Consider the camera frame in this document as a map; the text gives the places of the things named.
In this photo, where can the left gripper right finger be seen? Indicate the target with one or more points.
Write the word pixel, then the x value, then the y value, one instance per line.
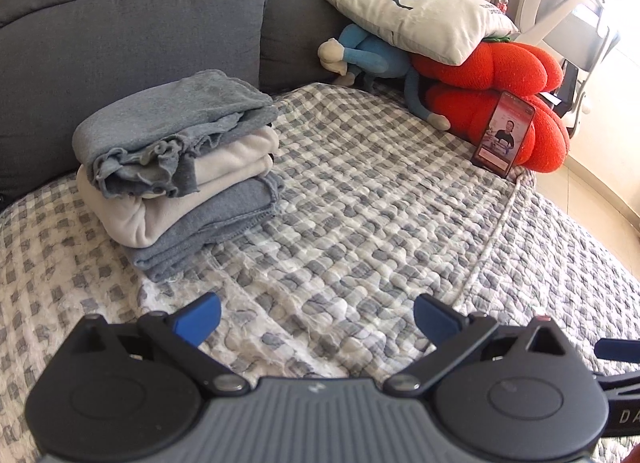
pixel 495 392

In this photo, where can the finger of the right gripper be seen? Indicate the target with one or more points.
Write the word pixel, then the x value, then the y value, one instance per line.
pixel 623 350

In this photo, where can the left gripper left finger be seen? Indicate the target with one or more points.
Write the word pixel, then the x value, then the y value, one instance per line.
pixel 128 391

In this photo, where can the grey ruffle-collar t-shirt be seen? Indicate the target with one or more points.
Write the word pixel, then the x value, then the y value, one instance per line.
pixel 147 143

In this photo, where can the blue-grey folded garment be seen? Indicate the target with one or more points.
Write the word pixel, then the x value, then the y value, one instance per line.
pixel 221 218

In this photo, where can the checked grey bed quilt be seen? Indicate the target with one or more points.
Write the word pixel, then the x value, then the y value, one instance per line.
pixel 376 209

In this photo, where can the black smartphone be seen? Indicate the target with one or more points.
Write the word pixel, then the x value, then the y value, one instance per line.
pixel 504 134

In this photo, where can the red flower plush cushion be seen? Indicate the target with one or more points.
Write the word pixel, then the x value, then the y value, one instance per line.
pixel 467 95

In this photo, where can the white mesh office chair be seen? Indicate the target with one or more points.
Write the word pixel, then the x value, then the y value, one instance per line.
pixel 577 34

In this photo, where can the blue monkey plush toy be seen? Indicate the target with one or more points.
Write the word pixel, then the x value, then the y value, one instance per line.
pixel 357 52

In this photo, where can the white printed pillow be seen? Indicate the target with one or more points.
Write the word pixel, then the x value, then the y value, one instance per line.
pixel 447 31

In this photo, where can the grey upholstered headboard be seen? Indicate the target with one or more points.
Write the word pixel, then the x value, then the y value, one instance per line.
pixel 62 60

